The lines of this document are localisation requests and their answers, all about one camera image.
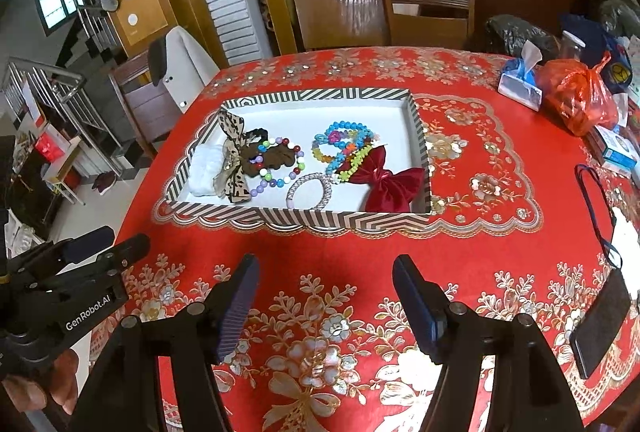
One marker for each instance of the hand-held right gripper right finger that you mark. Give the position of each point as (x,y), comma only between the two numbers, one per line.
(417,307)

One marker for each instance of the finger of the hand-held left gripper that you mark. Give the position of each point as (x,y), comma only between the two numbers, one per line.
(130,249)
(90,242)

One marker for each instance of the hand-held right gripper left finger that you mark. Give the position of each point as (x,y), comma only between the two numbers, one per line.
(237,307)

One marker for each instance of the white fluffy scrunchie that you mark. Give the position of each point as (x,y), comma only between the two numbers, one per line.
(205,172)

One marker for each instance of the red velvet bow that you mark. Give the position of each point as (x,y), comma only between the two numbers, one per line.
(385,182)

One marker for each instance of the brown scrunchie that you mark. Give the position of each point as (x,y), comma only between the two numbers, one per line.
(275,159)

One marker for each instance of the leopard print bow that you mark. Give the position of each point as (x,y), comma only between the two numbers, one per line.
(235,132)

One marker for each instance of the striped tray box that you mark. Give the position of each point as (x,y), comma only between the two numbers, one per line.
(300,117)

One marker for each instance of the person's left hand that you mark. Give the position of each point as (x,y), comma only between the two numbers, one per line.
(25,394)

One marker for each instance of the dark red slippers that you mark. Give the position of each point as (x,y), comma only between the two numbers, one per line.
(106,183)

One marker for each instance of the red floral tablecloth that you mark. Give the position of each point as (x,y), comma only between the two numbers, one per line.
(325,272)

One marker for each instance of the red bag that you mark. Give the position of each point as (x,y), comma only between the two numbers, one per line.
(49,147)

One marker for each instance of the dark wooden chair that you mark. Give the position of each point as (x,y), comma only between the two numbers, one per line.
(145,102)

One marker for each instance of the metal stair railing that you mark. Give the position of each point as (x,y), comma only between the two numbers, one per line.
(50,69)

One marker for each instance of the black smartphone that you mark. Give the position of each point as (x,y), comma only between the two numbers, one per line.
(600,327)

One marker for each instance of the white jacket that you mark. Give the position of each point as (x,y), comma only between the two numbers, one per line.
(185,62)

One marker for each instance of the white card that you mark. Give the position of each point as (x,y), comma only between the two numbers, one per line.
(627,242)

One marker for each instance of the blue tissue pack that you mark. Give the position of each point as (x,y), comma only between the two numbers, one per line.
(517,87)

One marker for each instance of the window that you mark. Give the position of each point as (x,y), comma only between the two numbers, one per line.
(50,2)

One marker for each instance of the small blue box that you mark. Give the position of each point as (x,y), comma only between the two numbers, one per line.
(620,154)

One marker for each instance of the orange plastic bag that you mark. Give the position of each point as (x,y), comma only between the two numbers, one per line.
(575,97)

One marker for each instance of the slatted wooden chair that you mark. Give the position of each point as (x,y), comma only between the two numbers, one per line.
(430,32)

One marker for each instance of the black plastic bag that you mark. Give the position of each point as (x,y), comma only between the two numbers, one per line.
(515,34)

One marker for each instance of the glossy wooden chair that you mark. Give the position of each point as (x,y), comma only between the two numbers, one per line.
(340,19)

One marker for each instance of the glass jar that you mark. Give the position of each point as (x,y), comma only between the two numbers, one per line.
(572,47)

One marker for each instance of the dark plastic bag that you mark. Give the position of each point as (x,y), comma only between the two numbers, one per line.
(610,7)

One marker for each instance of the round white wall device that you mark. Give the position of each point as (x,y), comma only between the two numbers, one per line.
(133,19)

